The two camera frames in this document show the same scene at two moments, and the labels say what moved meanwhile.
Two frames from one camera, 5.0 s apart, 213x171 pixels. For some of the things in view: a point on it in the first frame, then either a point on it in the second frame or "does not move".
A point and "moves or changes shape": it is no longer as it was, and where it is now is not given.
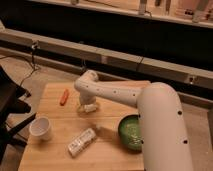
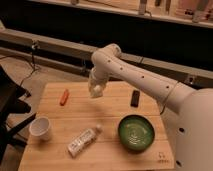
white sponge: x=90 y=108 moves or changes shape
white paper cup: x=40 y=127 does not move
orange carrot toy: x=64 y=97 does not move
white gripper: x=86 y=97 -> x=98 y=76
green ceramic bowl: x=131 y=131 does not move
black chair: x=10 y=104 does not move
